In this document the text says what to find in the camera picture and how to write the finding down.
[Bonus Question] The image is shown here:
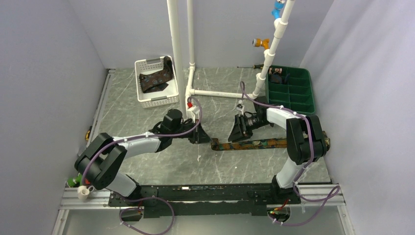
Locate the green compartment tray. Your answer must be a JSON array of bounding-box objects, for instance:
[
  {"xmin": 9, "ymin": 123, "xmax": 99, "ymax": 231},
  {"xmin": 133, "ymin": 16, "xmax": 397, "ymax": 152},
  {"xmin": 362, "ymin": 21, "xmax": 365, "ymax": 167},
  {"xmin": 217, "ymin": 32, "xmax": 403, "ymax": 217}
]
[{"xmin": 265, "ymin": 65, "xmax": 315, "ymax": 116}]

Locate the colourful patterned tie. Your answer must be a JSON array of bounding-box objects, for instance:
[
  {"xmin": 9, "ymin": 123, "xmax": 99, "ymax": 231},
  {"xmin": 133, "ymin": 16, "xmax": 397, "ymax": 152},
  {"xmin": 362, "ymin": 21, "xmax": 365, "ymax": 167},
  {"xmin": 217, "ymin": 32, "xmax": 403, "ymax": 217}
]
[{"xmin": 210, "ymin": 131, "xmax": 331, "ymax": 152}]

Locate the yellow black tape measure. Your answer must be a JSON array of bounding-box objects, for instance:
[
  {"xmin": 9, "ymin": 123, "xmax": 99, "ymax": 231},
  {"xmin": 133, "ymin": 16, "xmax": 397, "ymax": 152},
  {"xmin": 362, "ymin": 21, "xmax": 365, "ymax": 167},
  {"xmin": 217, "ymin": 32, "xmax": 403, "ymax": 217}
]
[{"xmin": 85, "ymin": 130, "xmax": 91, "ymax": 141}]

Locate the white perforated plastic basket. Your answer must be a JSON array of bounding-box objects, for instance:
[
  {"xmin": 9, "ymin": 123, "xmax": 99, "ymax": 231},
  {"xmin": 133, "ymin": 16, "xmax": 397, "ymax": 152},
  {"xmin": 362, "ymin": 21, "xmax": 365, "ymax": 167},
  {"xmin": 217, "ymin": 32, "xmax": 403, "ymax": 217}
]
[{"xmin": 134, "ymin": 55, "xmax": 179, "ymax": 108}]

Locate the purple cable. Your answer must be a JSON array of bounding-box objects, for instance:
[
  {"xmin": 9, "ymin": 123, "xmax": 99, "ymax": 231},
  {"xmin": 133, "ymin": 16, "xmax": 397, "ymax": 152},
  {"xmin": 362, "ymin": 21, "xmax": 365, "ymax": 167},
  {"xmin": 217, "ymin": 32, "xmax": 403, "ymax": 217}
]
[
  {"xmin": 239, "ymin": 81, "xmax": 341, "ymax": 227},
  {"xmin": 81, "ymin": 96, "xmax": 176, "ymax": 235}
]

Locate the blue nozzle fitting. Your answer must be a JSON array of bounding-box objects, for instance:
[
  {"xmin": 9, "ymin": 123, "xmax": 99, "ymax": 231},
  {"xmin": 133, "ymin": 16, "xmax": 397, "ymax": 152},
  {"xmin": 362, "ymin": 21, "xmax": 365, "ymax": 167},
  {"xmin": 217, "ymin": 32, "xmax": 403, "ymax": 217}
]
[{"xmin": 271, "ymin": 0, "xmax": 286, "ymax": 19}]

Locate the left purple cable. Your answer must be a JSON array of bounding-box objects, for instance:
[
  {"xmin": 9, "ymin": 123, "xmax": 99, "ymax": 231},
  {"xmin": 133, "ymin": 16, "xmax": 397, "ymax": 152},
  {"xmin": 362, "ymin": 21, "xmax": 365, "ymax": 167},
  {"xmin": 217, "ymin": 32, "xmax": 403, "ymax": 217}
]
[{"xmin": 81, "ymin": 96, "xmax": 176, "ymax": 235}]

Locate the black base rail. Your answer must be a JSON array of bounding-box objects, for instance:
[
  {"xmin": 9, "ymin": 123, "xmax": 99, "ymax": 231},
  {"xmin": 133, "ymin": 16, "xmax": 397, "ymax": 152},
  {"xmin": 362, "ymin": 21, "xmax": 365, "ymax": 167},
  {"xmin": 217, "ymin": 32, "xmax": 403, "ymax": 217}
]
[{"xmin": 108, "ymin": 183, "xmax": 301, "ymax": 218}]

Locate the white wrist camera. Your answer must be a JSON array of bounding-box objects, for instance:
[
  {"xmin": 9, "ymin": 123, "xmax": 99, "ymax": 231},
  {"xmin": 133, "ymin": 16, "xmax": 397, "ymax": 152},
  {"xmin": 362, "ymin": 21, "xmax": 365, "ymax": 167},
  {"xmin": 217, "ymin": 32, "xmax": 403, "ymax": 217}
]
[
  {"xmin": 186, "ymin": 102, "xmax": 200, "ymax": 123},
  {"xmin": 235, "ymin": 103, "xmax": 245, "ymax": 115}
]

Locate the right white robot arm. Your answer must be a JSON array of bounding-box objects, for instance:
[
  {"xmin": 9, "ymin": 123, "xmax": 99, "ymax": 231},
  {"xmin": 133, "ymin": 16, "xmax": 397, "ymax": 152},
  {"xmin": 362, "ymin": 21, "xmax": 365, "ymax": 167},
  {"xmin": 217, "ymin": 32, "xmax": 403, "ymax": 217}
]
[{"xmin": 228, "ymin": 105, "xmax": 327, "ymax": 203}]

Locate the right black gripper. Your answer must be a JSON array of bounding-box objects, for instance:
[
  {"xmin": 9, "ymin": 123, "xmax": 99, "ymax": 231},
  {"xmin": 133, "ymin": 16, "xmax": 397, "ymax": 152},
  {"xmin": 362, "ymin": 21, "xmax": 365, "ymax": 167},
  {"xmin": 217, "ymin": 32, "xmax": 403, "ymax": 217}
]
[{"xmin": 228, "ymin": 114, "xmax": 271, "ymax": 143}]

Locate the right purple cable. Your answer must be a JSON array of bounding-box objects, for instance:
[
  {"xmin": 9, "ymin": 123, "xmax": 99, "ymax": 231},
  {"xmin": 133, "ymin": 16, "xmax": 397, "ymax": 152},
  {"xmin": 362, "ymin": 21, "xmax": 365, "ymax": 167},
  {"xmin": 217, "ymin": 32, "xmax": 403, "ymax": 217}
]
[{"xmin": 239, "ymin": 81, "xmax": 341, "ymax": 227}]

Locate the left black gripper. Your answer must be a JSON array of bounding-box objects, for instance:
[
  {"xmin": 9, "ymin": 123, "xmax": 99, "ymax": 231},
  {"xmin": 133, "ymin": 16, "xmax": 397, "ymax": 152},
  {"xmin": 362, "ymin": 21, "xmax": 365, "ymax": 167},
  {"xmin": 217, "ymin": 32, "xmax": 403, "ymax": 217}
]
[{"xmin": 171, "ymin": 118, "xmax": 213, "ymax": 144}]

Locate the dark brown patterned tie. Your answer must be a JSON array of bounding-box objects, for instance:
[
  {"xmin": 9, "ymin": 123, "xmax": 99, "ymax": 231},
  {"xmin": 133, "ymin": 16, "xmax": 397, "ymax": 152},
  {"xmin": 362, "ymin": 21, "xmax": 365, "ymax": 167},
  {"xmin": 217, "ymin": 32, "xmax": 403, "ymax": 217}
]
[{"xmin": 139, "ymin": 56, "xmax": 173, "ymax": 94}]

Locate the white PVC pipe frame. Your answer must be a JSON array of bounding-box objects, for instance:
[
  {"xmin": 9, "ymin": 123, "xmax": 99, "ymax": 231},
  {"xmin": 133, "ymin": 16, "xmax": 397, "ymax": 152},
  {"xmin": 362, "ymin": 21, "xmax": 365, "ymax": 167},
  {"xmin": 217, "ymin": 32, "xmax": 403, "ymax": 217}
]
[{"xmin": 167, "ymin": 0, "xmax": 295, "ymax": 116}]

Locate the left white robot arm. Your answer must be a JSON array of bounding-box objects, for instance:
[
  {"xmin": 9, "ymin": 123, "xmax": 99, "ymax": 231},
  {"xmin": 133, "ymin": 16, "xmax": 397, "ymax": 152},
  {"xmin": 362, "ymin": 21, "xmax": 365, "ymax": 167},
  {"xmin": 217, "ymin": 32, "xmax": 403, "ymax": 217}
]
[{"xmin": 74, "ymin": 109, "xmax": 211, "ymax": 206}]

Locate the white pipe coupling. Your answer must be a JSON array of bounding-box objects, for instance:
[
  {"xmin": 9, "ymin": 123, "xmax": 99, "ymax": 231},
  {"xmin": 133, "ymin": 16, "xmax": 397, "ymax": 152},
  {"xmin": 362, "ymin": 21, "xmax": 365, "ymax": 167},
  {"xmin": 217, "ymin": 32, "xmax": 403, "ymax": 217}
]
[{"xmin": 77, "ymin": 186, "xmax": 90, "ymax": 201}]

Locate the rolled dark tie in tray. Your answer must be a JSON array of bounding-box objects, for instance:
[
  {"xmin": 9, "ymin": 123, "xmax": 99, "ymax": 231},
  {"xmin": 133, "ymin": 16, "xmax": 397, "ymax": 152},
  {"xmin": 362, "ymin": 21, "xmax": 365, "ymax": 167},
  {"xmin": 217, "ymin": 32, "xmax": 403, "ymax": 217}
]
[{"xmin": 268, "ymin": 68, "xmax": 285, "ymax": 84}]

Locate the green pipe fitting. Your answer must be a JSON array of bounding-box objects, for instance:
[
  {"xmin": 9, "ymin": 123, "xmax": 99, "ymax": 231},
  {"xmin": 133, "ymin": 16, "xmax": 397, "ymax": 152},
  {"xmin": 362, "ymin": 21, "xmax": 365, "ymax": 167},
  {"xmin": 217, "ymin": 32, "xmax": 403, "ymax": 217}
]
[{"xmin": 66, "ymin": 173, "xmax": 82, "ymax": 188}]

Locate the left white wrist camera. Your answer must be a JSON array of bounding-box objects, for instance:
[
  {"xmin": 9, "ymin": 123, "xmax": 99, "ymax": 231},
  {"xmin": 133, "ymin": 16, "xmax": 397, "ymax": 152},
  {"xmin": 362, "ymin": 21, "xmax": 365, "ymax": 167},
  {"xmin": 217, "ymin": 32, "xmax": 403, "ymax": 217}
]
[{"xmin": 186, "ymin": 102, "xmax": 200, "ymax": 123}]

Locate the orange nozzle fitting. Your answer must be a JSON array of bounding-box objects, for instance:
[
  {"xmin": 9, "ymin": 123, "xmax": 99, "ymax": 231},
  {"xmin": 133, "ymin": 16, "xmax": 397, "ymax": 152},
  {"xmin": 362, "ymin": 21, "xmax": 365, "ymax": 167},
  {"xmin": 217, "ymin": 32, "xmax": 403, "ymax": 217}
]
[{"xmin": 252, "ymin": 38, "xmax": 270, "ymax": 50}]

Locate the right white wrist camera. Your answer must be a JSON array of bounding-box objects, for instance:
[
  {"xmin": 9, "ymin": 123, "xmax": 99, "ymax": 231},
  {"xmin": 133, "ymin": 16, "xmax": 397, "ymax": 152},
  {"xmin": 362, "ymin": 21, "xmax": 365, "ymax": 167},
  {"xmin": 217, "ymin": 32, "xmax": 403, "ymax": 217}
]
[{"xmin": 235, "ymin": 103, "xmax": 245, "ymax": 115}]

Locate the black yellow screwdriver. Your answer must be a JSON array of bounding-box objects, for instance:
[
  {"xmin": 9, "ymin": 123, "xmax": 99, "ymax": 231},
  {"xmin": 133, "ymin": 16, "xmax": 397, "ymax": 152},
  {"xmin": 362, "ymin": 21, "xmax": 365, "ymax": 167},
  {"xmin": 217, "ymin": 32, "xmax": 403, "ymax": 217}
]
[{"xmin": 237, "ymin": 64, "xmax": 264, "ymax": 69}]

